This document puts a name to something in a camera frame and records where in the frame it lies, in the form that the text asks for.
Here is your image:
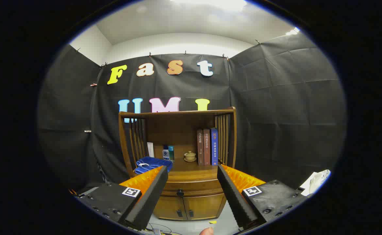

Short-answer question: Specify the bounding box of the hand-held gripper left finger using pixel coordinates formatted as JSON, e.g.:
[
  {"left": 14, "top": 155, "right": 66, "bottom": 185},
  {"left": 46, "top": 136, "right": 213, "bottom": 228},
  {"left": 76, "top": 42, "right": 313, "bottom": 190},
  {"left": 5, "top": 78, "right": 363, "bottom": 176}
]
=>
[{"left": 76, "top": 165, "right": 169, "bottom": 231}]

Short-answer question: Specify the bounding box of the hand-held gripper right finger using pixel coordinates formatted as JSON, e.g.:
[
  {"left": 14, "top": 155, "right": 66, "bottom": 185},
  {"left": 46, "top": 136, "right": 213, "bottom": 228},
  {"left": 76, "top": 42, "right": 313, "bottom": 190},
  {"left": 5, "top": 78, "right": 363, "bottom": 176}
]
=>
[{"left": 217, "top": 164, "right": 309, "bottom": 229}]

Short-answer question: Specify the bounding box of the wooden drawer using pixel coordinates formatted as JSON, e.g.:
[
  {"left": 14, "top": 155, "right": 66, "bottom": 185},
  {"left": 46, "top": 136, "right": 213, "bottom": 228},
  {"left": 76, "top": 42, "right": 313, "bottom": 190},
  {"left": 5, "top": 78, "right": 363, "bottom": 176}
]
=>
[{"left": 161, "top": 178, "right": 224, "bottom": 197}]

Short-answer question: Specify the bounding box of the wooden cabinet door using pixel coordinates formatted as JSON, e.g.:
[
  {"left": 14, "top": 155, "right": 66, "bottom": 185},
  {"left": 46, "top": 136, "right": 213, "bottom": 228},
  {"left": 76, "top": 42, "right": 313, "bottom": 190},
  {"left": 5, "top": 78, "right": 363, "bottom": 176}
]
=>
[
  {"left": 183, "top": 194, "right": 226, "bottom": 220},
  {"left": 153, "top": 196, "right": 187, "bottom": 220}
]

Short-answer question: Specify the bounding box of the wooden countertop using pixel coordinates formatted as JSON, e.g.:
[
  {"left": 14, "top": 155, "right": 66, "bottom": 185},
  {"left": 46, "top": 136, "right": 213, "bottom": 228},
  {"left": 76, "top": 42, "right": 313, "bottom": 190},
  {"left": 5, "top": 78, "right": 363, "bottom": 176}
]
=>
[{"left": 133, "top": 157, "right": 227, "bottom": 182}]

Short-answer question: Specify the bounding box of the wooden cabinet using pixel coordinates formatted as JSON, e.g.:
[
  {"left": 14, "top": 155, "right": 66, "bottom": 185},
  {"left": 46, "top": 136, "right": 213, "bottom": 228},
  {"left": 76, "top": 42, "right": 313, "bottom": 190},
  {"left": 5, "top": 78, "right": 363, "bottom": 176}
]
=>
[{"left": 118, "top": 107, "right": 237, "bottom": 221}]

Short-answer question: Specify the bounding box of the blue folded towel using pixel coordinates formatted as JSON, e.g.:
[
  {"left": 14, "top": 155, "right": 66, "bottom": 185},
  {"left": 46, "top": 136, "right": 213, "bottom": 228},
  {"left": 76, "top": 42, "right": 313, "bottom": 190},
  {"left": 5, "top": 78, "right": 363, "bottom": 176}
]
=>
[{"left": 134, "top": 156, "right": 173, "bottom": 175}]

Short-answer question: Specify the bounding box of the blue book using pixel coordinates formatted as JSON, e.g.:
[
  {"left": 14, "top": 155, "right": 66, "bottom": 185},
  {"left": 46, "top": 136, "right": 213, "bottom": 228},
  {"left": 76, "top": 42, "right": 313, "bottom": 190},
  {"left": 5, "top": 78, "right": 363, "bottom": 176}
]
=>
[{"left": 210, "top": 128, "right": 219, "bottom": 166}]

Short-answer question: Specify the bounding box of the reddish brown book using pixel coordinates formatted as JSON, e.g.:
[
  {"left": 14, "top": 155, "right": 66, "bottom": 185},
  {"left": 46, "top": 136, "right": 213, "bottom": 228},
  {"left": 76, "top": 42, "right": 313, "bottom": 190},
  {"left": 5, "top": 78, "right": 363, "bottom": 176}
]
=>
[{"left": 203, "top": 129, "right": 211, "bottom": 166}]

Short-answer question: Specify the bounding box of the dark brown book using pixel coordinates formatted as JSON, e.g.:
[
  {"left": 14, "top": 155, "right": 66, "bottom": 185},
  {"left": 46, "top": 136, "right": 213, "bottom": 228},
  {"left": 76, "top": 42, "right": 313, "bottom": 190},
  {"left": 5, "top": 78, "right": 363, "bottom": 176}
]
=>
[{"left": 197, "top": 130, "right": 205, "bottom": 166}]

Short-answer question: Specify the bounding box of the white printed paper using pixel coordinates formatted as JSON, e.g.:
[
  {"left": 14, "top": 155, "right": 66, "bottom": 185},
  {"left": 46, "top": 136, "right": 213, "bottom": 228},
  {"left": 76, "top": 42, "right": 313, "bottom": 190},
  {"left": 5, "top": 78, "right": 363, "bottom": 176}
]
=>
[{"left": 300, "top": 169, "right": 331, "bottom": 196}]

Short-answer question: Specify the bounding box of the black backdrop cloth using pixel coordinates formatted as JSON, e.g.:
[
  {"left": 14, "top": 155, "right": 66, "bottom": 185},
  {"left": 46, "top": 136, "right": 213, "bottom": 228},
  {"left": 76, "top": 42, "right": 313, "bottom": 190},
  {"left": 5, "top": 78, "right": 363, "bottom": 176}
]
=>
[{"left": 37, "top": 33, "right": 346, "bottom": 193}]

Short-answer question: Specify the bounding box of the thin floor cable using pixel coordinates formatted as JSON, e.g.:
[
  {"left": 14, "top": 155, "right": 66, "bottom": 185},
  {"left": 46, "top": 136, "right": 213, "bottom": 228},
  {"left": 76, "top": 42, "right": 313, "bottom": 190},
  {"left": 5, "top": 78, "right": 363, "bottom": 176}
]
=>
[{"left": 144, "top": 222, "right": 180, "bottom": 235}]

